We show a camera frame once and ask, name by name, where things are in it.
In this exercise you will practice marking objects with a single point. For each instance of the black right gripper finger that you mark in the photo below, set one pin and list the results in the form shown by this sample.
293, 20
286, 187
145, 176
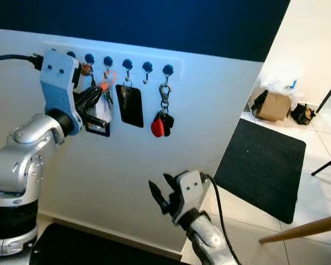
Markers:
171, 183
159, 199

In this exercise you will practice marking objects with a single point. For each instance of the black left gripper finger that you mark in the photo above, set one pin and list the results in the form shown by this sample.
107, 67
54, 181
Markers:
96, 121
92, 96

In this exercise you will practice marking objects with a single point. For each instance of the red fob key bunch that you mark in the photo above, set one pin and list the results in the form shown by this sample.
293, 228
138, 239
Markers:
158, 128

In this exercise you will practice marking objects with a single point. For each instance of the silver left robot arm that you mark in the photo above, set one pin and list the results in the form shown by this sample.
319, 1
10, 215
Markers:
22, 160

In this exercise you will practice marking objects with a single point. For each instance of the dark blue badge holder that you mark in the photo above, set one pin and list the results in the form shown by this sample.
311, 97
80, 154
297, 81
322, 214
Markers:
103, 113

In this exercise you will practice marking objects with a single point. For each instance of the copper keyring charm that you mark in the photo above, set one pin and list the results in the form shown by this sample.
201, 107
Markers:
87, 69

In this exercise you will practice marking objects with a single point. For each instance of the black card holder with key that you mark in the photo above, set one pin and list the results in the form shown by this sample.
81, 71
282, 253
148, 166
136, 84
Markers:
133, 113

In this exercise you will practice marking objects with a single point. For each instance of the black floor mat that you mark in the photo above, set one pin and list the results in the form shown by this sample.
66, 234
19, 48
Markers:
260, 168

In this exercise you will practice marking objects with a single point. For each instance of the slim black bag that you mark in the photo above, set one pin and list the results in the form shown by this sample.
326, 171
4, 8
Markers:
260, 104

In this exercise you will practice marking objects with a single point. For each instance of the small blue object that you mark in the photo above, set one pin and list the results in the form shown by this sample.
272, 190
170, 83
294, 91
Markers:
292, 84

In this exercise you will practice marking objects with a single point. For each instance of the brown cardboard box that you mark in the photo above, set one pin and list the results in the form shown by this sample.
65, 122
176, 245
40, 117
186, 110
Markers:
277, 107

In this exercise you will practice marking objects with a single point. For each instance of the wooden pole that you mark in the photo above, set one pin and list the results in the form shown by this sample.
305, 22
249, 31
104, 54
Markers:
303, 228

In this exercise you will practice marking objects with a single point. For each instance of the white plastic bag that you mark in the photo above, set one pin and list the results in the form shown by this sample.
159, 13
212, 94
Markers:
276, 84

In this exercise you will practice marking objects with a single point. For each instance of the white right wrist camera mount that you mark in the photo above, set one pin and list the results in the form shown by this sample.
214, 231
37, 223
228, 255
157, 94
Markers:
190, 190

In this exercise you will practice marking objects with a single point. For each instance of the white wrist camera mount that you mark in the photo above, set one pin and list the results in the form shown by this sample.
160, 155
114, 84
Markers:
190, 190
58, 83

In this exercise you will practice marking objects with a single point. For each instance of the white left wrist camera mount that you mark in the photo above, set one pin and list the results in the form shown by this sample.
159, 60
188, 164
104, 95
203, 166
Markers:
58, 83

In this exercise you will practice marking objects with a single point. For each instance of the white wall hook rail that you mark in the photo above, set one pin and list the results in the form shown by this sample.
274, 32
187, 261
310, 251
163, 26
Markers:
154, 55

